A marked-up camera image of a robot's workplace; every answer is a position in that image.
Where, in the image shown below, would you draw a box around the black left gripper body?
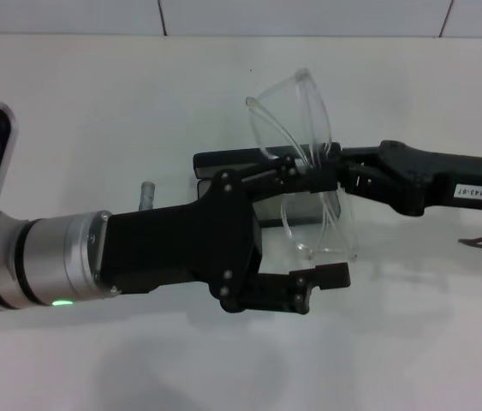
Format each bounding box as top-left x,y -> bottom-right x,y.
98,169 -> 264,316

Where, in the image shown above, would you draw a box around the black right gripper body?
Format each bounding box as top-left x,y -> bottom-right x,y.
377,139 -> 482,217

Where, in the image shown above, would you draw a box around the clear white glasses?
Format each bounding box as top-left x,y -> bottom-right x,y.
245,67 -> 360,262

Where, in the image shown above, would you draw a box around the black glasses case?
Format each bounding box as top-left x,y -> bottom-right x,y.
192,145 -> 344,230

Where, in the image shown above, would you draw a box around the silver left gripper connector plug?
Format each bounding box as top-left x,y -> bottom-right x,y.
139,182 -> 158,211

